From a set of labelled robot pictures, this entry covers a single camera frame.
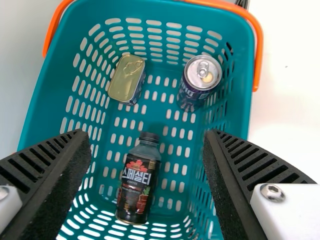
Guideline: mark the dark coffee bottle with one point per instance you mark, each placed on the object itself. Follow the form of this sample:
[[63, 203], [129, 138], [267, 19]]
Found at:
[[136, 185]]

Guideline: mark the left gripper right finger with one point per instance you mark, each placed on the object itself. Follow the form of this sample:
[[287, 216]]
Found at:
[[237, 180]]

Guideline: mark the teal shopping basket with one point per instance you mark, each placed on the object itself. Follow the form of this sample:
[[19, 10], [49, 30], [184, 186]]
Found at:
[[175, 37]]

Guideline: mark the can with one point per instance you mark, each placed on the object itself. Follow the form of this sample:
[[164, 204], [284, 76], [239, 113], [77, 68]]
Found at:
[[202, 72]]

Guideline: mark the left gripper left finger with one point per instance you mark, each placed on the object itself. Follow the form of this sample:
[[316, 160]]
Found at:
[[50, 180]]

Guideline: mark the rectangular tin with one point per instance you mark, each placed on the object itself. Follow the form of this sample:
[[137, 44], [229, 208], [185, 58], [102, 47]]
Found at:
[[126, 80]]

